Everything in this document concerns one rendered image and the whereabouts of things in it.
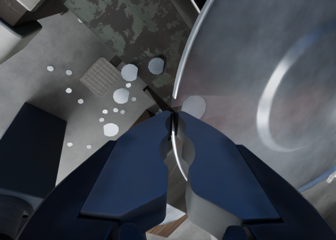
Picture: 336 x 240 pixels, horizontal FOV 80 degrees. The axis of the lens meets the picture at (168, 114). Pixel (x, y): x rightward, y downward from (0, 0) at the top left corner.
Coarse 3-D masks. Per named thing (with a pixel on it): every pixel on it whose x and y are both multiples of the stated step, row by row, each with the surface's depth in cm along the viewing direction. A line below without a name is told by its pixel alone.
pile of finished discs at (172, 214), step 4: (168, 208) 88; (172, 208) 89; (168, 212) 91; (172, 212) 92; (176, 212) 92; (180, 212) 94; (168, 216) 92; (172, 216) 93; (176, 216) 94; (180, 216) 94; (164, 220) 92; (168, 220) 93; (172, 220) 94; (160, 224) 92
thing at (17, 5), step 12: (0, 0) 21; (12, 0) 21; (24, 0) 20; (36, 0) 20; (48, 0) 28; (60, 0) 38; (0, 12) 21; (12, 12) 22; (24, 12) 22; (36, 12) 27; (48, 12) 37; (60, 12) 60; (12, 24) 22
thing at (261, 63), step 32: (224, 0) 12; (256, 0) 13; (288, 0) 13; (320, 0) 14; (192, 32) 12; (224, 32) 13; (256, 32) 14; (288, 32) 15; (320, 32) 15; (192, 64) 13; (224, 64) 14; (256, 64) 15; (288, 64) 15; (320, 64) 16; (224, 96) 15; (256, 96) 17; (288, 96) 17; (320, 96) 18; (224, 128) 17; (256, 128) 18; (288, 128) 19; (320, 128) 21; (288, 160) 23; (320, 160) 25
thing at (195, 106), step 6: (192, 96) 14; (198, 96) 15; (186, 102) 15; (192, 102) 15; (198, 102) 15; (204, 102) 15; (186, 108) 15; (192, 108) 15; (198, 108) 15; (204, 108) 15; (192, 114) 15; (198, 114) 15
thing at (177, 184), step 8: (168, 144) 17; (168, 152) 17; (168, 160) 17; (168, 168) 17; (176, 168) 18; (168, 176) 18; (176, 176) 18; (168, 184) 18; (176, 184) 19; (184, 184) 19; (168, 192) 19; (176, 192) 19; (184, 192) 19; (168, 200) 19; (176, 200) 20; (184, 200) 20; (176, 208) 20; (184, 208) 21
